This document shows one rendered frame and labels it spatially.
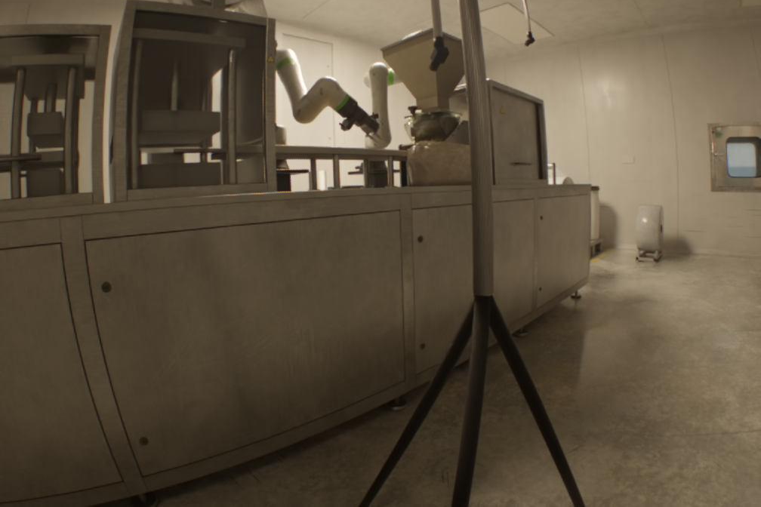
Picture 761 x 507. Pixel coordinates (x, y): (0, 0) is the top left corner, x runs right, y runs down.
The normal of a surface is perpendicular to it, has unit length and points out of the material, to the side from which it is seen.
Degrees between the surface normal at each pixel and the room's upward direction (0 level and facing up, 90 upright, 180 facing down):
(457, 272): 90
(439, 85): 114
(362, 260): 90
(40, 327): 90
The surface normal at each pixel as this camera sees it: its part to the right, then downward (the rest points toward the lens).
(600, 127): -0.75, 0.08
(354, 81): 0.66, 0.04
